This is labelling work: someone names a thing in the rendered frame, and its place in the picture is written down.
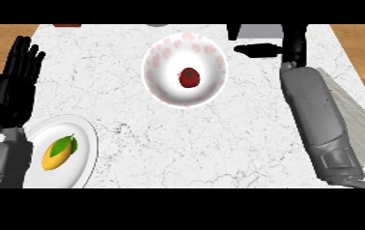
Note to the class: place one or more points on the white plate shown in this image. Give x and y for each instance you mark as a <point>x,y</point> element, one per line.
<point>76,169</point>

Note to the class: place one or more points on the white bowl with pink pattern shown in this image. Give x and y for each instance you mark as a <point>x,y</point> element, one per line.
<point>166,79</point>

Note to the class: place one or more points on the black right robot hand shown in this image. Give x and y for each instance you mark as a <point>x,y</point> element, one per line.
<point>294,43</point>

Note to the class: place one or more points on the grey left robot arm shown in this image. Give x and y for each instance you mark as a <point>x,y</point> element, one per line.
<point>15,158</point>

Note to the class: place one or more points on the small grey object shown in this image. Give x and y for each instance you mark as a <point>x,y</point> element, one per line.
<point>157,24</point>

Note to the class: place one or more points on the grey block object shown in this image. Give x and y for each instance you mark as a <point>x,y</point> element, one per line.
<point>260,31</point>

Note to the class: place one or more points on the red-brown object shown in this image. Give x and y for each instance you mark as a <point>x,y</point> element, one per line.
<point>67,25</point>

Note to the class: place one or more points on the red tomato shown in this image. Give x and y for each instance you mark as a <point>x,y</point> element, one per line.
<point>189,78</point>

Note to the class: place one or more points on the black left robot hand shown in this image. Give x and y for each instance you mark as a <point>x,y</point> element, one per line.
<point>17,89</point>

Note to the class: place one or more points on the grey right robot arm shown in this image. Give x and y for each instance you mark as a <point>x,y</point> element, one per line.
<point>314,118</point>

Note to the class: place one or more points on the yellow lemon with green leaf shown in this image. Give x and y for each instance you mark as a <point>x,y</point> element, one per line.
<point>55,158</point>

